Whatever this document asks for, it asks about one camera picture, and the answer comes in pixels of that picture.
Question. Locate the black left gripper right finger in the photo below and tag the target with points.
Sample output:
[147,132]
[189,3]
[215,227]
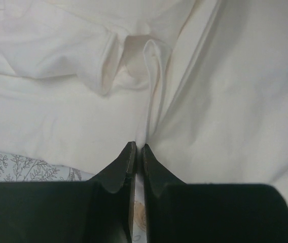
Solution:
[181,212]

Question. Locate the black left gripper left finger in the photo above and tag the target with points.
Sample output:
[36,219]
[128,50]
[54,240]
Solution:
[97,210]

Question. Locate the white t shirt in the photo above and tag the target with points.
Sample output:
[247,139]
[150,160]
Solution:
[204,83]

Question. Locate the floral patterned table mat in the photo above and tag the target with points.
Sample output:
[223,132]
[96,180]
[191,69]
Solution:
[16,168]

